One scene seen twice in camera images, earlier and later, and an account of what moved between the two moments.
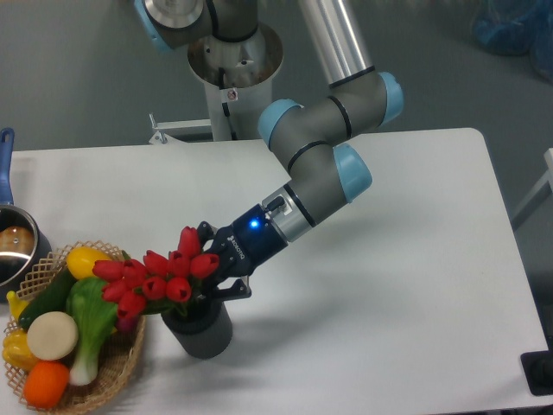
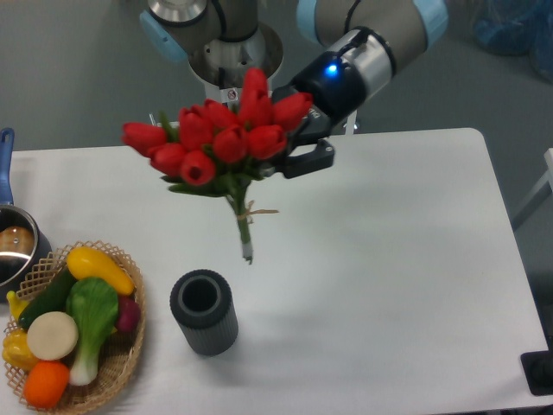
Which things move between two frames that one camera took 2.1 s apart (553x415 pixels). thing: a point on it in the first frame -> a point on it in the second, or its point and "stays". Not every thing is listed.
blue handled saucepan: [22, 246] stays
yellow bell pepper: [16, 350] stays
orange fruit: [46, 384] stays
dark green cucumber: [52, 297] stays
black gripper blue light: [245, 245] -> [336, 95]
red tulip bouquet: [161, 284] -> [216, 148]
